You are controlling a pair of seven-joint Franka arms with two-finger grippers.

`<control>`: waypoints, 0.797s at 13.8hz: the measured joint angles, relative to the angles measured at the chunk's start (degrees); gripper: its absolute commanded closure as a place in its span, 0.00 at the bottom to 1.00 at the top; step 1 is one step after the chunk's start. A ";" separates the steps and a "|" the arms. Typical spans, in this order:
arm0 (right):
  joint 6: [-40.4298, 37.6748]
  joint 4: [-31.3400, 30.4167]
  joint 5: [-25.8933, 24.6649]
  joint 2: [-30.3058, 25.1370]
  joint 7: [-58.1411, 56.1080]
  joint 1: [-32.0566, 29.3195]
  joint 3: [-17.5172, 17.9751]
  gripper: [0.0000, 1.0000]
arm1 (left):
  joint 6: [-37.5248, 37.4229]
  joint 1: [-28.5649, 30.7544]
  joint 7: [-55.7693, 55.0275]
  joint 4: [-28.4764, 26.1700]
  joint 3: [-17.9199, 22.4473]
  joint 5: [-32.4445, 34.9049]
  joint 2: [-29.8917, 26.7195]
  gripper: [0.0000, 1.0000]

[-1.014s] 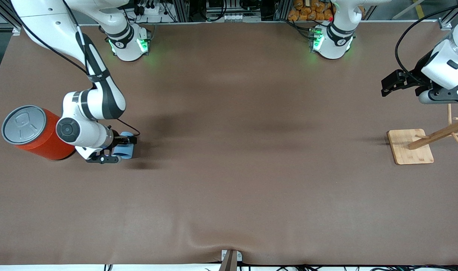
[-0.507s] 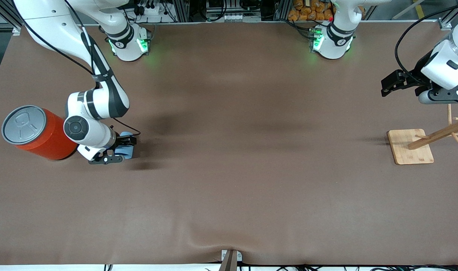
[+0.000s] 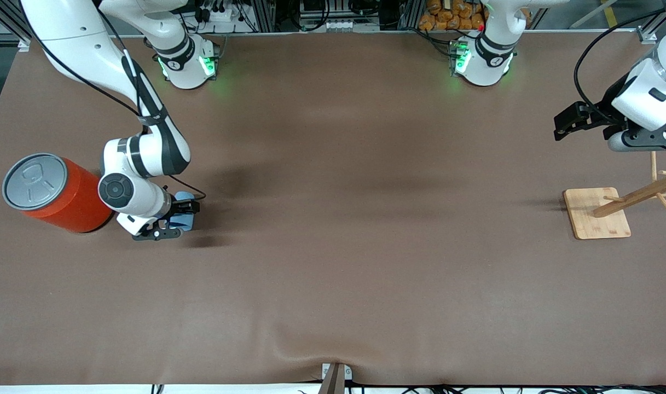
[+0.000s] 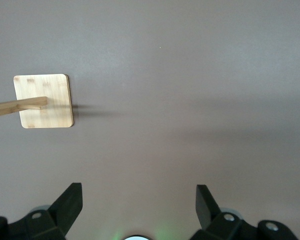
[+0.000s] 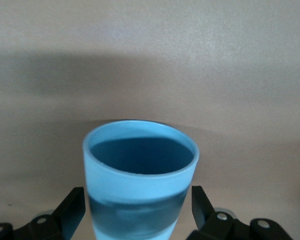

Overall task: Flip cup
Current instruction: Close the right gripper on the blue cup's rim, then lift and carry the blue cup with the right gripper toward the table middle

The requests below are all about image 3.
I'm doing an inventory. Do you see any wooden cup rack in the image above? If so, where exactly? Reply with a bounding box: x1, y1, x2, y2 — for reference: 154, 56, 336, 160
563, 150, 666, 240

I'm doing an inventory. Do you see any aluminium frame post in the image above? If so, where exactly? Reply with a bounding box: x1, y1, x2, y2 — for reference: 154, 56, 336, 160
251, 0, 276, 32
398, 0, 424, 31

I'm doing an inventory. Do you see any orange snack bag pile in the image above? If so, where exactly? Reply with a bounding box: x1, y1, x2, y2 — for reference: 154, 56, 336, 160
419, 0, 485, 31

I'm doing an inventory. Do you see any light blue plastic cup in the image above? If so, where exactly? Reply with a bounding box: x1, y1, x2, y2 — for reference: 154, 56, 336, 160
166, 191, 196, 231

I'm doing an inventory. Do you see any grey metal bracket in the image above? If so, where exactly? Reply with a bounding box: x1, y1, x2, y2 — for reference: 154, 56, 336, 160
322, 363, 353, 381

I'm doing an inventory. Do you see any brown post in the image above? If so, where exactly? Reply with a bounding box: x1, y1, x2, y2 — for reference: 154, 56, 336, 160
317, 363, 345, 394

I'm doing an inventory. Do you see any white power strip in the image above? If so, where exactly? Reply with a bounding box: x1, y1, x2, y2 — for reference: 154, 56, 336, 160
193, 0, 238, 22

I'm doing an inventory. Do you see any brown table mat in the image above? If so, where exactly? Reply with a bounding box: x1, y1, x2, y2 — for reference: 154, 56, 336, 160
0, 32, 666, 386

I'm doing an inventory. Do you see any orange can-shaped container grey lid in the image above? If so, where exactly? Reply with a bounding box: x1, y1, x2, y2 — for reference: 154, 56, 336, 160
2, 153, 117, 234

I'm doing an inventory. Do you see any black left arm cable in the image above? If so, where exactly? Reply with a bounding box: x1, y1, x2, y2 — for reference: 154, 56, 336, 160
574, 8, 666, 118

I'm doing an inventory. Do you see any white terminal block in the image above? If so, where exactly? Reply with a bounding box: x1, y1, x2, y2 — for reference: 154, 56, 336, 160
319, 19, 369, 32

